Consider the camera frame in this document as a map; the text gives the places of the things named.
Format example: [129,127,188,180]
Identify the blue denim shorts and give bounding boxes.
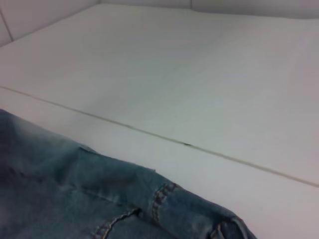
[0,109,260,239]

